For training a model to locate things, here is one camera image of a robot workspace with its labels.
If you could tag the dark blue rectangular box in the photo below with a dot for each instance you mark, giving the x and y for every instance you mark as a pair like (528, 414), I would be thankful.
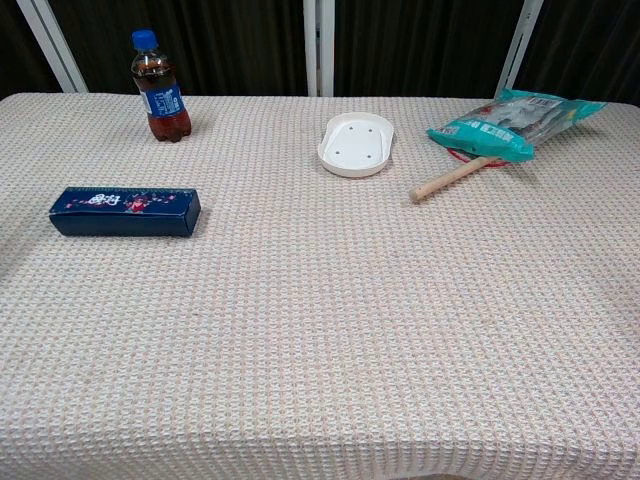
(125, 220)

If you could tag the beige waffle tablecloth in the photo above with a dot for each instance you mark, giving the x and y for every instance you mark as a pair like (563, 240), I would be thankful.
(320, 310)

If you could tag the white oval plastic tray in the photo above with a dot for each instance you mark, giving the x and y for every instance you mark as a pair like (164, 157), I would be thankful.
(355, 147)

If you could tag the teal snack bag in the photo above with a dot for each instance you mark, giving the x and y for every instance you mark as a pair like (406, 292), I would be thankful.
(495, 135)

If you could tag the cola bottle with blue cap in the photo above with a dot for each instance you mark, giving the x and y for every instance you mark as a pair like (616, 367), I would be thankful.
(162, 105)

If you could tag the black pleated curtain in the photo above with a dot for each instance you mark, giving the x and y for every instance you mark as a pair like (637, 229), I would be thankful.
(225, 45)

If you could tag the white metal frame post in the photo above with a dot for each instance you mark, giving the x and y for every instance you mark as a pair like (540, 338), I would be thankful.
(318, 45)
(517, 50)
(52, 45)

